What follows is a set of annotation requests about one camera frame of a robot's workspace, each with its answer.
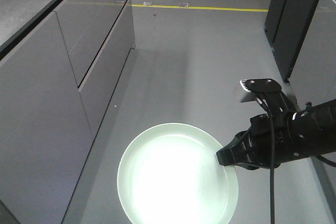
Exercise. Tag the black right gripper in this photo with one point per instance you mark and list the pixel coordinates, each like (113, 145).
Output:
(268, 142)

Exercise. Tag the dark tall cabinet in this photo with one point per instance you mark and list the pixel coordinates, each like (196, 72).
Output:
(286, 26)

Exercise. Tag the grey counter with drawers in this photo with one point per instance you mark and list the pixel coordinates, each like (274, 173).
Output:
(313, 80)

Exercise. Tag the light green round plate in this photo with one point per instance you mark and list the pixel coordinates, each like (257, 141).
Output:
(170, 174)

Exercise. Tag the grey kitchen cabinet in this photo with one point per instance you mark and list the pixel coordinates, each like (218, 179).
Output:
(56, 85)

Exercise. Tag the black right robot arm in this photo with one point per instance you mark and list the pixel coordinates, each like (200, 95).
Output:
(313, 130)

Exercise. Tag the yellow floor tape line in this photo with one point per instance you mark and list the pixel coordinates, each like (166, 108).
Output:
(230, 9)

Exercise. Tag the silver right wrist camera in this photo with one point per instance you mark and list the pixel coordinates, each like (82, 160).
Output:
(248, 89)

